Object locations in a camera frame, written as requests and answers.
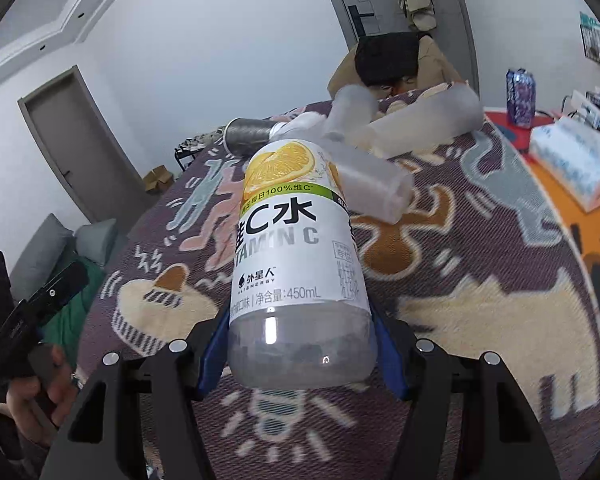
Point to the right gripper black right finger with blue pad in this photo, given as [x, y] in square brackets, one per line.
[498, 435]

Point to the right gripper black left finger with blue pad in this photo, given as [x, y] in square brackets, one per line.
[104, 435]

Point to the vitamin C bottle cup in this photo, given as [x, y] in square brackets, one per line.
[299, 311]

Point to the frosted cup with cartoon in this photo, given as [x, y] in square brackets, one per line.
[371, 185]

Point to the grey metal cup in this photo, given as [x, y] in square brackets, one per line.
[242, 137]

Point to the large frosted plastic cup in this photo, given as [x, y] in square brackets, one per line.
[437, 116]

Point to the rear frosted plastic cup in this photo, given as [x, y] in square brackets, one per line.
[353, 108]

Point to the person's left hand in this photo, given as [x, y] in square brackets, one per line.
[31, 422]

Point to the green cloth on sofa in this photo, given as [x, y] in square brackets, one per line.
[66, 326]

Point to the grey cushion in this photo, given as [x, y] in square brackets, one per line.
[52, 247]

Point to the purple patterned woven cloth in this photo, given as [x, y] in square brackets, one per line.
[480, 261]

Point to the grey side door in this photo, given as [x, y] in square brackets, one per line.
[85, 157]

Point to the orange cat print mat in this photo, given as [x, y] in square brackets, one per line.
[584, 226]

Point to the cardboard box on floor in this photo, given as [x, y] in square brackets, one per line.
[158, 180]

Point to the blue white tissue pack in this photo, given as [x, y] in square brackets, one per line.
[570, 152]

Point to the purple grape drink can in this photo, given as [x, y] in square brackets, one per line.
[520, 97]

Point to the white plastic bottle cap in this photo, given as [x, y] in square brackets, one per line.
[307, 126]

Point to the black garment on chair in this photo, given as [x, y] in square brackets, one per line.
[384, 60]

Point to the grey door with handle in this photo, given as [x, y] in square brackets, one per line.
[359, 18]

